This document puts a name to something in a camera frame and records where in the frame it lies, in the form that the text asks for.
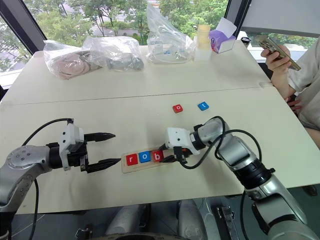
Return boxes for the dark window frame pillar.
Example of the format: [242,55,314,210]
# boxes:
[224,0,253,39]
[0,0,48,55]

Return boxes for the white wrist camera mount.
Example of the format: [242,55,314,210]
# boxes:
[166,126,201,156]
[58,123,85,172]

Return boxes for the clear bag with grey object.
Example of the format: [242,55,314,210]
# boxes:
[82,35,145,73]

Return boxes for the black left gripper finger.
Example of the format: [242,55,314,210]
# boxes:
[83,132,117,144]
[86,157,122,174]

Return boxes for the person in white shirt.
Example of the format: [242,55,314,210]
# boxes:
[287,36,320,151]

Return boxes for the purple tissue box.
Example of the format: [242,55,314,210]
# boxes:
[208,16,238,55]

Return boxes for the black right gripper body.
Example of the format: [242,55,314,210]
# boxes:
[172,146,189,165]

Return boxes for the yellowish stacked plastic cups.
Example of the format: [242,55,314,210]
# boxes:
[196,24,211,49]

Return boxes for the red letter r block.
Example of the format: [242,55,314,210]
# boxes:
[125,153,139,167]

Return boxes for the gold smartphone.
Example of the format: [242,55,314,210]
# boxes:
[258,37,302,73]

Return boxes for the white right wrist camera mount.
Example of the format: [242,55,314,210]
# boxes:
[166,126,201,156]

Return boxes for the black rounded object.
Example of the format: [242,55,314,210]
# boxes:
[303,184,319,197]

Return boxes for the white translucent plastic box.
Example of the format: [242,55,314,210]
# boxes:
[193,46,213,63]

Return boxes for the person's left hand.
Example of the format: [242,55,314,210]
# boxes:
[286,96,304,117]

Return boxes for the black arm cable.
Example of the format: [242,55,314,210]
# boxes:
[179,116,263,171]
[21,117,75,240]

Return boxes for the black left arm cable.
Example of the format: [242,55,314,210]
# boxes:
[21,117,75,240]

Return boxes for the red letter b block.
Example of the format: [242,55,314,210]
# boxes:
[151,149,165,163]

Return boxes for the clear bag with pink cloth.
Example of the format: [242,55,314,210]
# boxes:
[43,39,106,81]

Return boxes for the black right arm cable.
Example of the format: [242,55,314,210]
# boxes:
[179,116,263,171]

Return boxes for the black metal bracket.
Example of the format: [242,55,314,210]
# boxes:
[215,205,240,240]

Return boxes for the dark round lidded cup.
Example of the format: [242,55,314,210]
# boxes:
[240,36,252,49]

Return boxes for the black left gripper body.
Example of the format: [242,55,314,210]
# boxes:
[66,141,89,174]

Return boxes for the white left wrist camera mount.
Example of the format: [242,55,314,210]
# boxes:
[58,123,85,172]

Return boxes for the grey rounded robot leg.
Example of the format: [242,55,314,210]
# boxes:
[177,199,209,240]
[104,204,151,237]

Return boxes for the person's right hand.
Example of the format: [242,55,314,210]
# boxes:
[259,44,293,74]

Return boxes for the blue letter t block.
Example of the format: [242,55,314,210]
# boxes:
[197,100,210,112]

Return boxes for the clear bag with white items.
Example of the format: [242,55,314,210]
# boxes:
[145,2,197,65]

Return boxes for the blue letter o block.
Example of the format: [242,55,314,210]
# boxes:
[138,151,151,164]

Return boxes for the wooden letter tray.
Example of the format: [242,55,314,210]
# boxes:
[121,149,176,174]

